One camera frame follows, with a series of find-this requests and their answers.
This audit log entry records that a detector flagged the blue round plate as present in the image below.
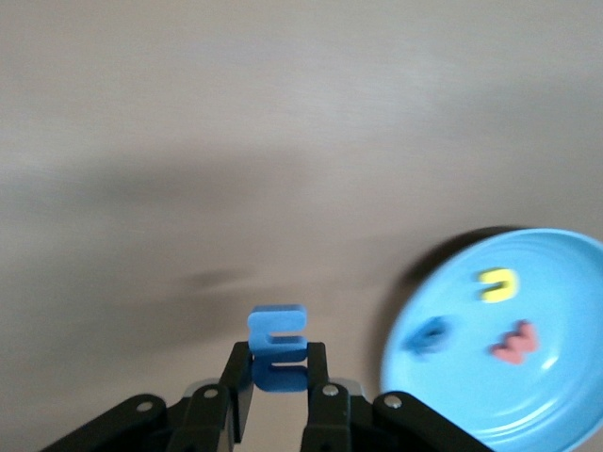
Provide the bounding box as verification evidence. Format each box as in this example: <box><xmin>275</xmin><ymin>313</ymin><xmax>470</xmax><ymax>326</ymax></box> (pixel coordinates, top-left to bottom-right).
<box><xmin>380</xmin><ymin>228</ymin><xmax>603</xmax><ymax>452</ymax></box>

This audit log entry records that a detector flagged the blue foam lowercase m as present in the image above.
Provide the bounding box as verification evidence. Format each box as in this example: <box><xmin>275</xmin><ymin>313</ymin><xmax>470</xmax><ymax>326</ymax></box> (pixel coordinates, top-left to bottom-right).
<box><xmin>246</xmin><ymin>304</ymin><xmax>310</xmax><ymax>395</ymax></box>

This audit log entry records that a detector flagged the blue foam letter a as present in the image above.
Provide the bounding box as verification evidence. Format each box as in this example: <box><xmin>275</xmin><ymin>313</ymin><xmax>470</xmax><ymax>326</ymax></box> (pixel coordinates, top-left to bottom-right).
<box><xmin>403</xmin><ymin>315</ymin><xmax>454</xmax><ymax>358</ymax></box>

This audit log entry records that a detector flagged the yellow foam letter u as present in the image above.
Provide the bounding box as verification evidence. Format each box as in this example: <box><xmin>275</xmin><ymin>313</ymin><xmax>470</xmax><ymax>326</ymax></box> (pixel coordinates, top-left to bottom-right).
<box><xmin>476</xmin><ymin>267</ymin><xmax>520</xmax><ymax>303</ymax></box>

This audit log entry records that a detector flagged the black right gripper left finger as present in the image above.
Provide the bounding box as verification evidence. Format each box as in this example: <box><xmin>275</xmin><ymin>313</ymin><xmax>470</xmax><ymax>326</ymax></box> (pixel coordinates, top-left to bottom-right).
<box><xmin>167</xmin><ymin>341</ymin><xmax>256</xmax><ymax>452</ymax></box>

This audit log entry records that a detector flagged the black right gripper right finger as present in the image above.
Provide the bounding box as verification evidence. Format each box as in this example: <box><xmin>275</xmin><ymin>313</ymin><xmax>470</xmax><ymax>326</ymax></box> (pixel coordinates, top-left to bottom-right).
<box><xmin>301</xmin><ymin>341</ymin><xmax>373</xmax><ymax>452</ymax></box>

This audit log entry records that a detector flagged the red foam letter w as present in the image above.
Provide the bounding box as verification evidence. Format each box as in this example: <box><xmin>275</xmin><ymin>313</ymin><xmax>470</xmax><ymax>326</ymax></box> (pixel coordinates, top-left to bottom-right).
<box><xmin>488</xmin><ymin>319</ymin><xmax>540</xmax><ymax>366</ymax></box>

